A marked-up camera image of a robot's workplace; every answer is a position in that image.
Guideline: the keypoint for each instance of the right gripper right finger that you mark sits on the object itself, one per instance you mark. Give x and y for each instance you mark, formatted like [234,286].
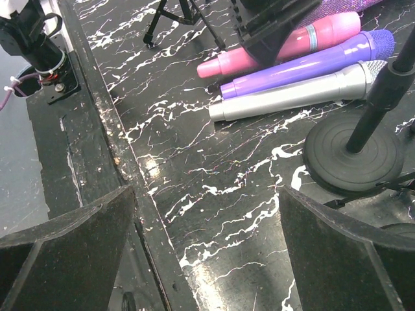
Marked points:
[341,263]

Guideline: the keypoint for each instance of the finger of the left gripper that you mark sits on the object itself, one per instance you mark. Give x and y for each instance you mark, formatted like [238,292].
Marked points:
[263,27]

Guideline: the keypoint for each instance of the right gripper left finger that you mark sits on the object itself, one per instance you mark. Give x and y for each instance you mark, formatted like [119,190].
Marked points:
[69,262]

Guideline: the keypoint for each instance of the pink microphone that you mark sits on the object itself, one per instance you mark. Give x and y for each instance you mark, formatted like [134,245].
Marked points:
[322,34]

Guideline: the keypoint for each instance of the glitter purple microphone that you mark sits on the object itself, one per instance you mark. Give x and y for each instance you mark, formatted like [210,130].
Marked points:
[330,7]

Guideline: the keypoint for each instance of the black tripod mic stand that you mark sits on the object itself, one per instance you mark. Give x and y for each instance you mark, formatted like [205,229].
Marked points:
[191,14]

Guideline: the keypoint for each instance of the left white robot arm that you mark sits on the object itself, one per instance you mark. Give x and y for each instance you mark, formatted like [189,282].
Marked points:
[27,31]

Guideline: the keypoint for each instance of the black round-base stand right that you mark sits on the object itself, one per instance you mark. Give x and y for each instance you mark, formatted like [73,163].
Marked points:
[402,229]

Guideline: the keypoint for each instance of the black round-base stand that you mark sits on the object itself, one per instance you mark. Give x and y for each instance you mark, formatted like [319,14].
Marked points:
[390,86]
[402,229]

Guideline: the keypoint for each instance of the black round-base stand left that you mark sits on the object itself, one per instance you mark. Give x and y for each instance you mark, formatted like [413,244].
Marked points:
[390,86]

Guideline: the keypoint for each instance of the silver microphone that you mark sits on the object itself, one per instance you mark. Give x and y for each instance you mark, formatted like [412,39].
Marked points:
[351,83]

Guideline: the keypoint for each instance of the black tripod stand with ring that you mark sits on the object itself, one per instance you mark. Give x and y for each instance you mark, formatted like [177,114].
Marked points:
[382,194]

